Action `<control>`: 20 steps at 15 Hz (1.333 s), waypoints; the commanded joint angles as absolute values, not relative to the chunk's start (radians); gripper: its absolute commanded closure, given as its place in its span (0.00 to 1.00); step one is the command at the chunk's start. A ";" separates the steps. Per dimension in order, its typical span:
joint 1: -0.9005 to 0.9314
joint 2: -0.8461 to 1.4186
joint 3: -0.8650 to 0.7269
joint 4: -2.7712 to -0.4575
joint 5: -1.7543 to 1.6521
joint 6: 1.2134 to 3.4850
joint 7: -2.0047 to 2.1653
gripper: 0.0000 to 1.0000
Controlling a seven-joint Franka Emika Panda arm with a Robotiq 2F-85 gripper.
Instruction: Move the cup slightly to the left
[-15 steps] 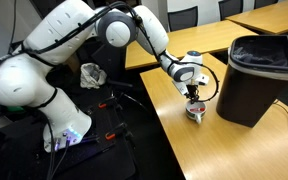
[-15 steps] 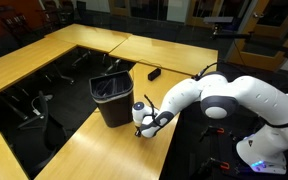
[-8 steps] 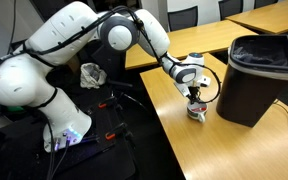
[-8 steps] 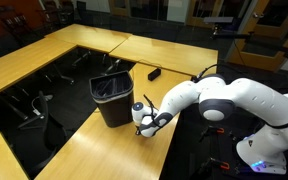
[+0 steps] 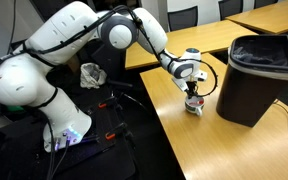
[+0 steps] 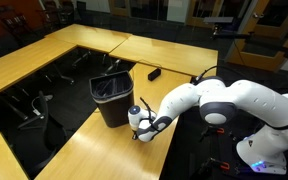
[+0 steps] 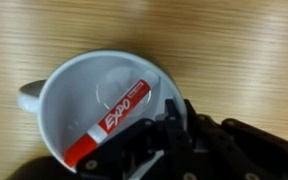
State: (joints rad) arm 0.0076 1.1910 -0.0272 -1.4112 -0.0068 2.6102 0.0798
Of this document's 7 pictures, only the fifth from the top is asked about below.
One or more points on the trash bag liner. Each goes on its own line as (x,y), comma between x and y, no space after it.
(267,72)

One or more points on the crumpled grey cloth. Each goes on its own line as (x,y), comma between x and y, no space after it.
(92,76)

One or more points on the black trash bin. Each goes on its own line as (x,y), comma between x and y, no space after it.
(247,100)

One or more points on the black clamp with orange tip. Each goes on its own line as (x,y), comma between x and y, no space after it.
(110,135)
(103,105)

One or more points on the black robot stand platform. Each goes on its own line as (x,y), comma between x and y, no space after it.
(94,160)

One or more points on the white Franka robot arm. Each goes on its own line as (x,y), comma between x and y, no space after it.
(67,30)

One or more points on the dark office chair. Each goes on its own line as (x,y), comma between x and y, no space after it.
(183,19)
(265,3)
(230,9)

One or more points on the wooden background table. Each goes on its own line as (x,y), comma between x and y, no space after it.
(274,18)
(200,38)

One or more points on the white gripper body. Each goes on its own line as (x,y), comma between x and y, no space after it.
(181,84)

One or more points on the white cup with red print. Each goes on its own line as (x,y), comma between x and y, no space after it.
(193,105)

